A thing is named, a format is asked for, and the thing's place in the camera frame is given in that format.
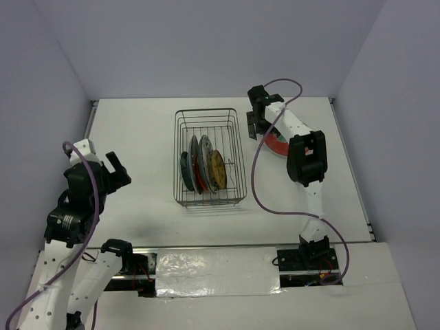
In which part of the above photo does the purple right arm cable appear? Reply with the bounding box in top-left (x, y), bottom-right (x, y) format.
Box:
top-left (250, 78), bottom-right (350, 286)

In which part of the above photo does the silver foil tape panel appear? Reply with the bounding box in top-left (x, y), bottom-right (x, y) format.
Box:
top-left (155, 247), bottom-right (282, 298)

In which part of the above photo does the grey wire dish rack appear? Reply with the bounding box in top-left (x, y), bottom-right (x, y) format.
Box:
top-left (173, 108), bottom-right (247, 208)

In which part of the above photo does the aluminium table edge rail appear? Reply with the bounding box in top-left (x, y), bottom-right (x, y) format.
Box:
top-left (83, 100), bottom-right (99, 138)

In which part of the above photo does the red and teal patterned plate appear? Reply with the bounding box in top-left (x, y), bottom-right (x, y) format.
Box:
top-left (265, 128), bottom-right (289, 157)

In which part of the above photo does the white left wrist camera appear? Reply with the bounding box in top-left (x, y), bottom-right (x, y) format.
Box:
top-left (69, 139), bottom-right (100, 166)

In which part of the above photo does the light green small plate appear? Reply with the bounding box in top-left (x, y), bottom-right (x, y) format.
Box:
top-left (179, 151), bottom-right (195, 192)

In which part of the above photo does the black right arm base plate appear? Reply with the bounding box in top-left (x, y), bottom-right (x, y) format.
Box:
top-left (276, 248), bottom-right (339, 273)

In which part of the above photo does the yellow rimmed patterned plate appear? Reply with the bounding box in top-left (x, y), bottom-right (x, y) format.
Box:
top-left (211, 150), bottom-right (227, 189)

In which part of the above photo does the orange red plate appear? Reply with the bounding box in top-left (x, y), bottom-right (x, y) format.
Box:
top-left (196, 155), bottom-right (208, 191)

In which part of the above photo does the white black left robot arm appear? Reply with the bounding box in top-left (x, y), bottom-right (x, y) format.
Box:
top-left (19, 142), bottom-right (135, 329)

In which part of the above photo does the dark teal blossom plate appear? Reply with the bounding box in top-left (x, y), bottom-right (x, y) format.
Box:
top-left (188, 135), bottom-right (202, 195)

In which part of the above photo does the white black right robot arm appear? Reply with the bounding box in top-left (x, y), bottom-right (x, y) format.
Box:
top-left (246, 85), bottom-right (330, 269)

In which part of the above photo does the blue floral white plate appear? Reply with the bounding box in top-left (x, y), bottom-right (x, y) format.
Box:
top-left (199, 135), bottom-right (219, 195)

